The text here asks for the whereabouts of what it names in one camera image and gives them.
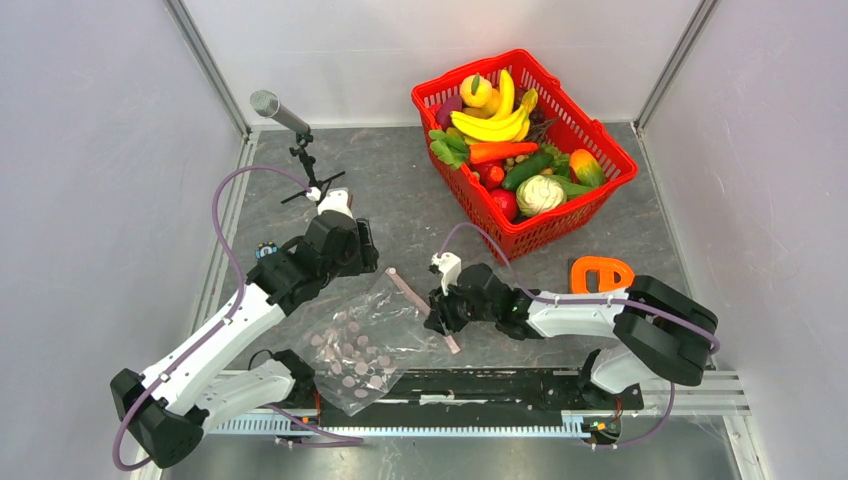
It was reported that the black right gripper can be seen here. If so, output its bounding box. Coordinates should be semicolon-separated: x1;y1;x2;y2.
424;275;498;338

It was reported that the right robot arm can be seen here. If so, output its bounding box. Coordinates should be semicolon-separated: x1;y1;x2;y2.
424;254;720;408

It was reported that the purple cable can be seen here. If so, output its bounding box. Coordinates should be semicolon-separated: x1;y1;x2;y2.
111;164;366;473
435;221;722;450

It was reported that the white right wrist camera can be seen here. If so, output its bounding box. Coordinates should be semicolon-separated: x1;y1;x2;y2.
429;252;462;296

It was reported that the yellow banana bunch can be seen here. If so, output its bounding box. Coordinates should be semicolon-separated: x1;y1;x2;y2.
452;69;538;142

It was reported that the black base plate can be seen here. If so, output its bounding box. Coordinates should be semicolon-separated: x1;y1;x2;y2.
290;368;644;427

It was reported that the green cucumber toy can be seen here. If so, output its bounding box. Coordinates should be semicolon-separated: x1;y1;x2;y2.
501;152;554;191

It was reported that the clear pink zip top bag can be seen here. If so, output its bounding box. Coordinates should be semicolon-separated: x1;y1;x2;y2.
294;267;460;416

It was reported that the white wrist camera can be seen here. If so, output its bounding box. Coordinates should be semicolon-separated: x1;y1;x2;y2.
429;252;462;296
306;187;353;219

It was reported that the black microphone tripod stand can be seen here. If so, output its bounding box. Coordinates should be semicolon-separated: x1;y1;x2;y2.
280;131;346;205

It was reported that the mango toy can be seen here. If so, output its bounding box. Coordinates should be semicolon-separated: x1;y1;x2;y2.
569;149;606;188

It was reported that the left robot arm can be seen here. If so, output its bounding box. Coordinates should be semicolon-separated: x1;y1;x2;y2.
110;210;379;469

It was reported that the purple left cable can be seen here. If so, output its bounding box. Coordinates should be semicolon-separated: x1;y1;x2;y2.
111;164;366;473

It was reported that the red plastic basket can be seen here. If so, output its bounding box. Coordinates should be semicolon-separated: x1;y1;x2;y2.
411;49;639;260

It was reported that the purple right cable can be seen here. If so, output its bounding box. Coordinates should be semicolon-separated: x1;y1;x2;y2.
435;221;722;450

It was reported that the red pepper toy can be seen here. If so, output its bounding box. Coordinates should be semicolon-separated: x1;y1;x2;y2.
472;160;506;191

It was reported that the eight ball sticker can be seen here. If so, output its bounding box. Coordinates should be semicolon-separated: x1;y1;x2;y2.
255;241;279;259

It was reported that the orange carrot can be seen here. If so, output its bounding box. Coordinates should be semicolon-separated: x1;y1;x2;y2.
469;142;539;165

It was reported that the purple sweet potato toy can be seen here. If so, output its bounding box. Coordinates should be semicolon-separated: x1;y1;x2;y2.
435;95;464;130

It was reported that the red tomato toy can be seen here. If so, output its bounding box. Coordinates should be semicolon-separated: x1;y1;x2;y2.
489;188;519;223

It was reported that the grey microphone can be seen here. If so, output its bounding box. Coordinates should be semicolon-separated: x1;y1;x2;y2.
249;90;311;135

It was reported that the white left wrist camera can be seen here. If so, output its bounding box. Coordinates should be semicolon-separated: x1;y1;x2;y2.
306;187;353;219

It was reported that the green leaf vegetable toy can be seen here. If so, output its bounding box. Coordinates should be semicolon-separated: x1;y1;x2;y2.
546;174;594;200

